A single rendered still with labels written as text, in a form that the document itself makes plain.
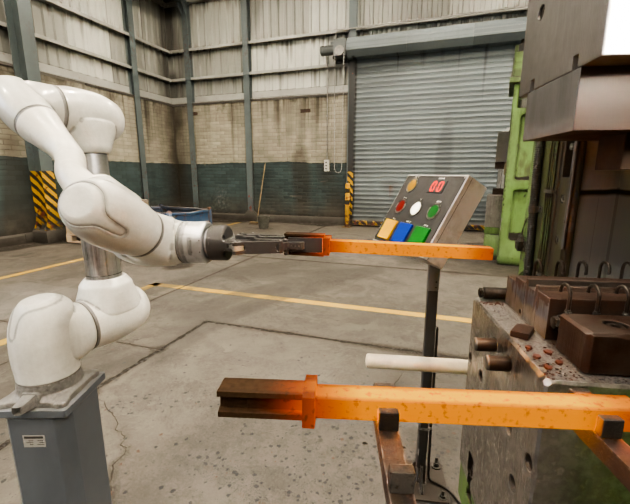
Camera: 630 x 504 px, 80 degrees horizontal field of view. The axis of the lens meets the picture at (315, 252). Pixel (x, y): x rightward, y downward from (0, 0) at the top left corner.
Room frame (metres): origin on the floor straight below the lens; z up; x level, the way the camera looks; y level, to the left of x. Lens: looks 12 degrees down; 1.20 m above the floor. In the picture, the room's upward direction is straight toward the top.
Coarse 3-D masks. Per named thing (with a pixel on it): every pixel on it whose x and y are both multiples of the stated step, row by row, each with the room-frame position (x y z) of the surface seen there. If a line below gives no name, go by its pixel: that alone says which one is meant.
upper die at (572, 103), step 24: (576, 72) 0.63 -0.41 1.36; (600, 72) 0.62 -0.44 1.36; (624, 72) 0.61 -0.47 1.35; (528, 96) 0.81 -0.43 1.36; (552, 96) 0.71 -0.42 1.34; (576, 96) 0.62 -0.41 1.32; (600, 96) 0.62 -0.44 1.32; (624, 96) 0.61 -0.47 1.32; (528, 120) 0.80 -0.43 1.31; (552, 120) 0.70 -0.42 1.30; (576, 120) 0.62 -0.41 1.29; (600, 120) 0.62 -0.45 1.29; (624, 120) 0.61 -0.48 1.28
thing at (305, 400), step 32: (224, 384) 0.37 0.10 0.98; (256, 384) 0.37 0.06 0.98; (288, 384) 0.37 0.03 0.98; (320, 384) 0.37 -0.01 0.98; (224, 416) 0.35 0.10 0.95; (256, 416) 0.35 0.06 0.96; (288, 416) 0.35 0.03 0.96; (320, 416) 0.34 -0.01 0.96; (352, 416) 0.34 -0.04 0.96; (416, 416) 0.34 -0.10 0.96; (448, 416) 0.34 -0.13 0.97; (480, 416) 0.33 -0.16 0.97; (512, 416) 0.33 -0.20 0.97; (544, 416) 0.33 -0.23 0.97; (576, 416) 0.33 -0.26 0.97
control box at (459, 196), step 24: (408, 192) 1.37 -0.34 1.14; (432, 192) 1.23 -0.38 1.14; (456, 192) 1.13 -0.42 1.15; (480, 192) 1.13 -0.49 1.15; (408, 216) 1.28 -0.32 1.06; (456, 216) 1.11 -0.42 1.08; (384, 240) 1.32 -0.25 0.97; (432, 240) 1.09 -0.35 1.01; (456, 240) 1.11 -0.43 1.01; (432, 264) 1.10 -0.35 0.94
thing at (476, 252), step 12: (324, 240) 0.73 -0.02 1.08; (336, 240) 0.74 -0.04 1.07; (348, 240) 0.75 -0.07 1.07; (360, 240) 0.75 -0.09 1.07; (300, 252) 0.75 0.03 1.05; (324, 252) 0.73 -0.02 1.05; (348, 252) 0.73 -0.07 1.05; (360, 252) 0.73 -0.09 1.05; (372, 252) 0.72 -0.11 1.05; (384, 252) 0.72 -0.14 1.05; (396, 252) 0.72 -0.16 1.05; (408, 252) 0.71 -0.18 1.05; (420, 252) 0.71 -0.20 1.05; (432, 252) 0.71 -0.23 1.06; (444, 252) 0.70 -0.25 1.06; (456, 252) 0.70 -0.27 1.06; (468, 252) 0.70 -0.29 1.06; (480, 252) 0.70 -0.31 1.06; (492, 252) 0.69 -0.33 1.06
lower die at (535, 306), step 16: (512, 288) 0.79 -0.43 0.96; (528, 288) 0.71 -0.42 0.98; (544, 288) 0.67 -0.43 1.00; (576, 288) 0.66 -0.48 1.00; (592, 288) 0.66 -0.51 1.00; (608, 288) 0.65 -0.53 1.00; (512, 304) 0.78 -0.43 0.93; (528, 304) 0.70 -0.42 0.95; (544, 304) 0.64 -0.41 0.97; (560, 304) 0.62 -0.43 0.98; (576, 304) 0.62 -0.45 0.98; (592, 304) 0.61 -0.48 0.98; (608, 304) 0.61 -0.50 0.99; (624, 304) 0.61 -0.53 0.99; (528, 320) 0.69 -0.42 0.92; (544, 320) 0.63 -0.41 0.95; (544, 336) 0.62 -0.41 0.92
